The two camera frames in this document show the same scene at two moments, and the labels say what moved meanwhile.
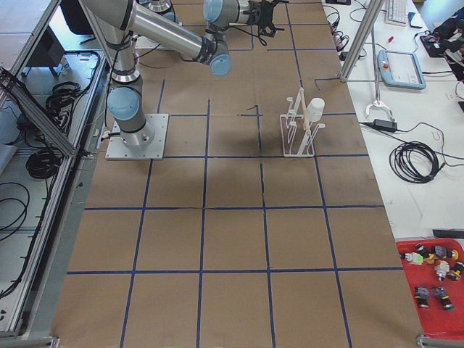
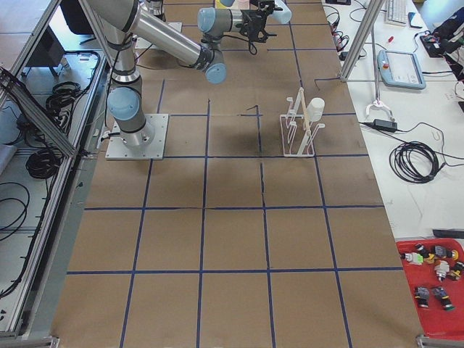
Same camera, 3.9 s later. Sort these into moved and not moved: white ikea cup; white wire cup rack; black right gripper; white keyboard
Moved: black right gripper
Not moved: white ikea cup; white keyboard; white wire cup rack
